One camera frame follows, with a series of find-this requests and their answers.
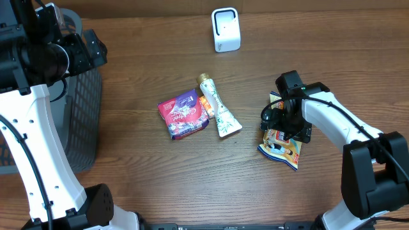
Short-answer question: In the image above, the dark grey plastic basket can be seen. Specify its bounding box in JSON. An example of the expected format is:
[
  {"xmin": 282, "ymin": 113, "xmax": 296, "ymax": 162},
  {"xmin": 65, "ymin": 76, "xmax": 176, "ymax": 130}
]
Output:
[{"xmin": 0, "ymin": 8, "xmax": 103, "ymax": 175}]

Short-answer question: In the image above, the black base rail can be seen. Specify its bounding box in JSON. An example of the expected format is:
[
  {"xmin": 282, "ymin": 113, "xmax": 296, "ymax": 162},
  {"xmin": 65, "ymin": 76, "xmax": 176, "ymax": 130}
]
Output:
[{"xmin": 139, "ymin": 222, "xmax": 319, "ymax": 230}]

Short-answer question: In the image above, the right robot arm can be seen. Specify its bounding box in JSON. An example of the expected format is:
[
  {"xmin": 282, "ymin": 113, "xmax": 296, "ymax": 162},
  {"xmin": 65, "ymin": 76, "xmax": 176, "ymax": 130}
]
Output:
[{"xmin": 260, "ymin": 70, "xmax": 408, "ymax": 229}]

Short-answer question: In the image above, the small orange packet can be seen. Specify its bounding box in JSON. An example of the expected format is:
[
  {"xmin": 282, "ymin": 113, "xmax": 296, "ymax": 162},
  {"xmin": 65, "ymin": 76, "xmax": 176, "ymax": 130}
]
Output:
[{"xmin": 199, "ymin": 96, "xmax": 215, "ymax": 119}]

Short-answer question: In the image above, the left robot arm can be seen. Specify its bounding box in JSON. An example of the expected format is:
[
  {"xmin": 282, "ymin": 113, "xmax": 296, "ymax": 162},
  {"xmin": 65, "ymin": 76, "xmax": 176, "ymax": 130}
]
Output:
[{"xmin": 1, "ymin": 1, "xmax": 141, "ymax": 229}]

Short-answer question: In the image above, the white bottle gold cap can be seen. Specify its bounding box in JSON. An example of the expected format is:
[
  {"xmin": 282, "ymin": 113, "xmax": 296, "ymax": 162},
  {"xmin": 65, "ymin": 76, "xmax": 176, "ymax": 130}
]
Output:
[{"xmin": 197, "ymin": 73, "xmax": 242, "ymax": 137}]

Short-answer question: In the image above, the white barcode scanner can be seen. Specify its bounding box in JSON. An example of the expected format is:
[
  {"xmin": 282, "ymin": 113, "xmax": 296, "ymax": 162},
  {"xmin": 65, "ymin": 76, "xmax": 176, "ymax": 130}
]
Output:
[{"xmin": 211, "ymin": 7, "xmax": 241, "ymax": 52}]

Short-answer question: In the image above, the purple red pad package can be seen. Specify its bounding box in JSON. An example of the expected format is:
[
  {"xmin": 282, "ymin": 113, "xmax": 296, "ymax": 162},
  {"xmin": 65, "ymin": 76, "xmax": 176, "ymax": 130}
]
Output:
[{"xmin": 157, "ymin": 89, "xmax": 210, "ymax": 140}]

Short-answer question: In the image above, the yellow wipes package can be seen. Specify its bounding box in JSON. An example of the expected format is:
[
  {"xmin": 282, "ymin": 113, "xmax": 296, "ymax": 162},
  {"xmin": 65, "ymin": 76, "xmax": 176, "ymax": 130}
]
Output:
[{"xmin": 257, "ymin": 91, "xmax": 303, "ymax": 172}]

